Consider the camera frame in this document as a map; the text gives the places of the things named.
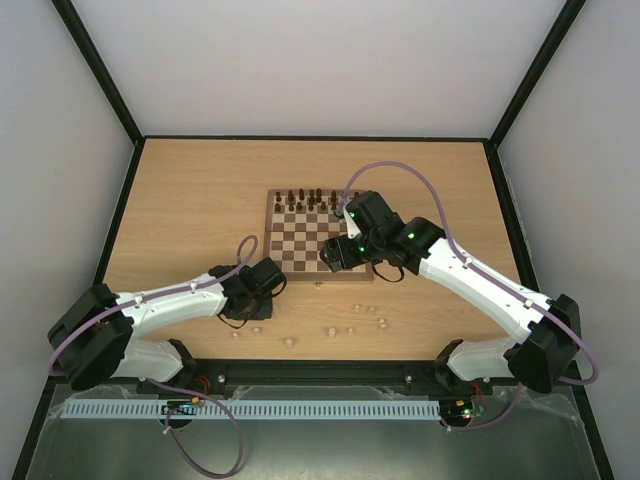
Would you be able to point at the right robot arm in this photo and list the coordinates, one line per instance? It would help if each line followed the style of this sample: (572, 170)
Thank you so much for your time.
(539, 345)

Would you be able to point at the electronics board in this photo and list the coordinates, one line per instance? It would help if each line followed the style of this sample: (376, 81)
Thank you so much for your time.
(181, 407)
(463, 410)

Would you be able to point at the black cage frame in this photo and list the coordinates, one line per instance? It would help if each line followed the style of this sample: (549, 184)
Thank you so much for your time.
(561, 26)

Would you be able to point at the right electronics board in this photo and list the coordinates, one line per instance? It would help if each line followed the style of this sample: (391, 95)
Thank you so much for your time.
(463, 410)

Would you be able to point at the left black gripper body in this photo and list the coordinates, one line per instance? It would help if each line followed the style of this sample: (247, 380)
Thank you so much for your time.
(257, 311)

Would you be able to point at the light blue cable duct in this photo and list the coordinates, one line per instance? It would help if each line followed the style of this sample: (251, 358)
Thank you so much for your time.
(144, 409)

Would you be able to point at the wooden chess board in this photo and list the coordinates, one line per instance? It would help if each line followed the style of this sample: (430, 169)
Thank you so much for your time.
(294, 239)

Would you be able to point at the left electronics board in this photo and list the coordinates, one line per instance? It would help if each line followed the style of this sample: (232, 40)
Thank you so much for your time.
(181, 407)

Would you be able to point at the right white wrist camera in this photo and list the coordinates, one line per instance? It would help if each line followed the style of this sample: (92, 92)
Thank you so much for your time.
(341, 211)

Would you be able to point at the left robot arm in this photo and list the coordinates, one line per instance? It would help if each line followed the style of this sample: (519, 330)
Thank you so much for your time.
(103, 334)

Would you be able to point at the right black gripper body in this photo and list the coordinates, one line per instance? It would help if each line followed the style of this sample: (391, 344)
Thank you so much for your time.
(329, 255)

